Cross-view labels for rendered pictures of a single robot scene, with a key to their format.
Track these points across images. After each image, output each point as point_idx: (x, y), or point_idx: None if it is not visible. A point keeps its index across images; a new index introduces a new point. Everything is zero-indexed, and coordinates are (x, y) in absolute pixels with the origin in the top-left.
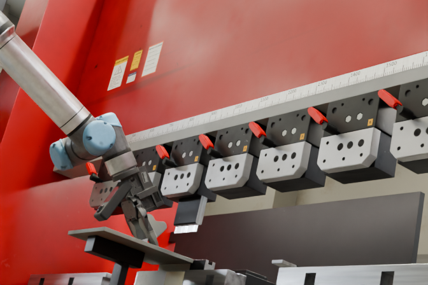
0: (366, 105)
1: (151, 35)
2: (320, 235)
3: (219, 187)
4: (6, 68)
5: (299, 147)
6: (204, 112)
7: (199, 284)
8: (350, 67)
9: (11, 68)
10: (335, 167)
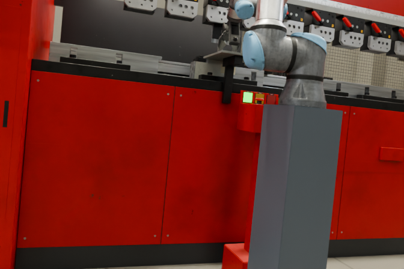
0: (330, 17)
1: None
2: (191, 30)
3: None
4: None
5: (301, 24)
6: None
7: (247, 75)
8: None
9: None
10: None
